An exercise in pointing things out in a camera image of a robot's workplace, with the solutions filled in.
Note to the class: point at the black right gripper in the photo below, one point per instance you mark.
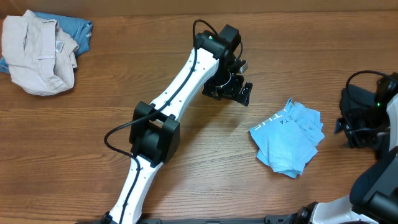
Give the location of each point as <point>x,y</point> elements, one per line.
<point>352,131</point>

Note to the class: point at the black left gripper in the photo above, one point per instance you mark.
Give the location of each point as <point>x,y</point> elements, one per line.
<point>232,90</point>

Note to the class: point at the light blue printed t-shirt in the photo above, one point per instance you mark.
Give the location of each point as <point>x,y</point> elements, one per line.
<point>288,140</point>

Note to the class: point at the beige pants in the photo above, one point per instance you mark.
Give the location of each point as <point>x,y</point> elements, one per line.
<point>40,55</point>

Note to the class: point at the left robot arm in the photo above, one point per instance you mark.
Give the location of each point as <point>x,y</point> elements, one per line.
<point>212,69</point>

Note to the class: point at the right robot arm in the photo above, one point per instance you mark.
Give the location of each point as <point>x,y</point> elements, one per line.
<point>373,197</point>

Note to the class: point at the black folded garment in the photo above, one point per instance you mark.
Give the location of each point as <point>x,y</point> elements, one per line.
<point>357,106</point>

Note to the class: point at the blue denim jeans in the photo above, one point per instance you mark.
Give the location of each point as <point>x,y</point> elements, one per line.
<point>79,29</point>

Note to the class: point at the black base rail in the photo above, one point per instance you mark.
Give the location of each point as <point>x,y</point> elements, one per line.
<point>269,219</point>

